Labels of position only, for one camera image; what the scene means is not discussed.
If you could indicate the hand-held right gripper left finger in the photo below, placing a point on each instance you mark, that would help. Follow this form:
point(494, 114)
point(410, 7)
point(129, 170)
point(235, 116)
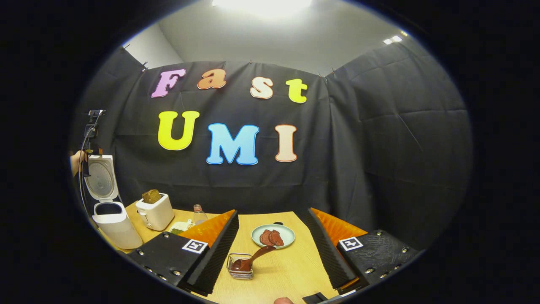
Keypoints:
point(215, 261)

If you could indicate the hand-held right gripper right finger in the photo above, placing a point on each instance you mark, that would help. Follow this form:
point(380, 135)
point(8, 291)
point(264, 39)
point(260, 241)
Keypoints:
point(329, 257)

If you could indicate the dark wooden spoon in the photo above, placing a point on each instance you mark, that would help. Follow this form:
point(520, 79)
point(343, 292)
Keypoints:
point(259, 253)

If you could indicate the white rice cooker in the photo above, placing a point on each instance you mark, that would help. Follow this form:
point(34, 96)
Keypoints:
point(116, 230)

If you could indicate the pale green plate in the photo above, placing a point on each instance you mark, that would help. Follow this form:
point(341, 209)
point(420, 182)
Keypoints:
point(289, 236)

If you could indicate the white divided grain dish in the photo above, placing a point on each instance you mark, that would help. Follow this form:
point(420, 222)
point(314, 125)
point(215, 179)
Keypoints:
point(181, 228)

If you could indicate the clear plastic bottle red label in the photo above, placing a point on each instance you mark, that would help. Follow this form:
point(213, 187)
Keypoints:
point(200, 216)

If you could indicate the brown meat piece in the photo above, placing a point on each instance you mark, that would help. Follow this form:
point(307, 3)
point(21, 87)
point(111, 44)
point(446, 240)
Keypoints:
point(277, 237)
point(265, 238)

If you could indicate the white toaster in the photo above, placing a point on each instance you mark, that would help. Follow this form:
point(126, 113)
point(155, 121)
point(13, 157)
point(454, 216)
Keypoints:
point(158, 215)

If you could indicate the toasted bread slice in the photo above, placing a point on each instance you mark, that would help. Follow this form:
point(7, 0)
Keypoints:
point(156, 195)
point(147, 197)

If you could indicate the black backdrop cloth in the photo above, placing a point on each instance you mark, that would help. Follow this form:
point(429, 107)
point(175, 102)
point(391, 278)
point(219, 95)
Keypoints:
point(358, 147)

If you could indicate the large ceiling light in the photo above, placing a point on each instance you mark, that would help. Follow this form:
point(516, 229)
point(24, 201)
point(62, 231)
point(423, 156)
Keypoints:
point(261, 6)

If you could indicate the small ceiling light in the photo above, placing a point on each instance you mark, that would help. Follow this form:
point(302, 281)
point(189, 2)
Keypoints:
point(392, 39)

